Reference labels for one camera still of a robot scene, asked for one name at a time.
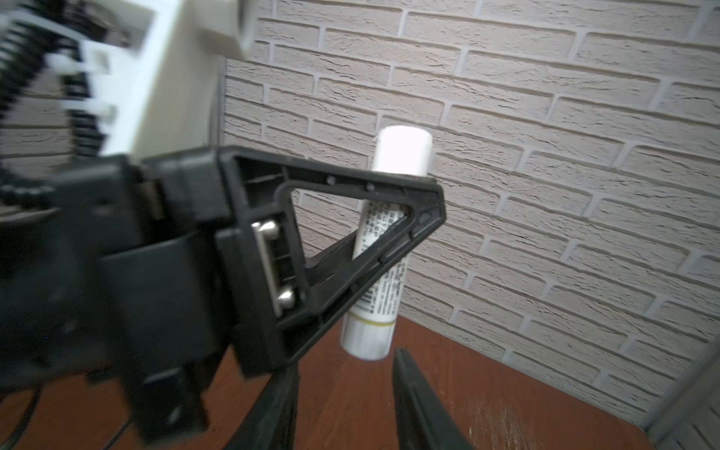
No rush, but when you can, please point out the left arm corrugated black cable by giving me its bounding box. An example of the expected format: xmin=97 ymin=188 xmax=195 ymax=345
xmin=0 ymin=0 xmax=108 ymax=209

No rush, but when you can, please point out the right aluminium corner post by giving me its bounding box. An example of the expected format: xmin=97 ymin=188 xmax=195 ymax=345
xmin=639 ymin=336 xmax=719 ymax=444

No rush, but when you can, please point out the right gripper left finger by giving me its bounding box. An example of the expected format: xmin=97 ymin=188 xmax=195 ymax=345
xmin=224 ymin=365 xmax=300 ymax=450

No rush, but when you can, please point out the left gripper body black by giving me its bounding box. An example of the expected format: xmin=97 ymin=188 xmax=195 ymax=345
xmin=1 ymin=156 xmax=229 ymax=444

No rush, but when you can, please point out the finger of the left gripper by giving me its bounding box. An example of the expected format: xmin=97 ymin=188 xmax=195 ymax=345
xmin=215 ymin=146 xmax=446 ymax=378
xmin=305 ymin=232 xmax=357 ymax=286

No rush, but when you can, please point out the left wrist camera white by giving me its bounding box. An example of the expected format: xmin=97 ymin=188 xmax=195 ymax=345
xmin=80 ymin=0 xmax=260 ymax=161

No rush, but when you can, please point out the white glue stick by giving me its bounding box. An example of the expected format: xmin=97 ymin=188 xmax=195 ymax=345
xmin=339 ymin=124 xmax=434 ymax=362

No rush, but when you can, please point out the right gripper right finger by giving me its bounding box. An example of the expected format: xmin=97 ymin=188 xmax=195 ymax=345
xmin=392 ymin=348 xmax=473 ymax=450

